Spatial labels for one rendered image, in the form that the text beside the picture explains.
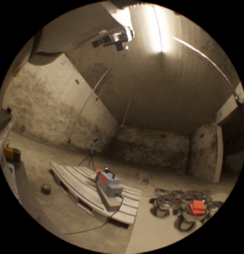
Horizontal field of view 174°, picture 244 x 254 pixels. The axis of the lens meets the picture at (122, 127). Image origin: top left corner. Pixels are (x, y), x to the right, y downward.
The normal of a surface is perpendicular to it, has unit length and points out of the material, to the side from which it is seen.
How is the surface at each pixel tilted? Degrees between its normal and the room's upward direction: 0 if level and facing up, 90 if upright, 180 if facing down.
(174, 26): 180
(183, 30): 180
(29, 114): 90
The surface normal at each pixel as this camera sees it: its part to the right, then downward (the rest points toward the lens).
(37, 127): 0.92, 0.15
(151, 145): -0.29, -0.38
